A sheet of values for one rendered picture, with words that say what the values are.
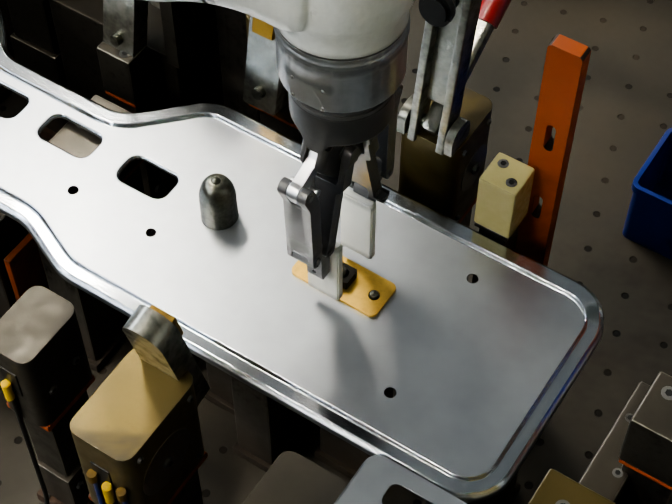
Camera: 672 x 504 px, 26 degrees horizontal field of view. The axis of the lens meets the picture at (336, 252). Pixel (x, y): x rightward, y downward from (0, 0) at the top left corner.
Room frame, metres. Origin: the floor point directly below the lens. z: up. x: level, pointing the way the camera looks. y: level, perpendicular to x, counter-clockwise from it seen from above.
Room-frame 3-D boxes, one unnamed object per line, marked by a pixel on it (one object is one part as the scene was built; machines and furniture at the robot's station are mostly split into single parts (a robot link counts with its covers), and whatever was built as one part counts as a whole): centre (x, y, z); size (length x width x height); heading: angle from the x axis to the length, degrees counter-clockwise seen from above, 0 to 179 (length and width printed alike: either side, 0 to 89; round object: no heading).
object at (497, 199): (0.75, -0.14, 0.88); 0.04 x 0.04 x 0.37; 57
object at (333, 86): (0.69, 0.00, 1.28); 0.09 x 0.09 x 0.06
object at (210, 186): (0.76, 0.10, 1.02); 0.03 x 0.03 x 0.07
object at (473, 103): (0.84, -0.10, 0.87); 0.10 x 0.07 x 0.35; 147
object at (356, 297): (0.69, -0.01, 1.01); 0.08 x 0.04 x 0.01; 56
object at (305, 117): (0.69, 0.00, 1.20); 0.08 x 0.07 x 0.09; 147
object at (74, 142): (0.84, 0.23, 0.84); 0.12 x 0.05 x 0.29; 147
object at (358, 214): (0.71, -0.02, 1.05); 0.03 x 0.01 x 0.07; 57
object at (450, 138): (0.79, -0.10, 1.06); 0.03 x 0.01 x 0.03; 147
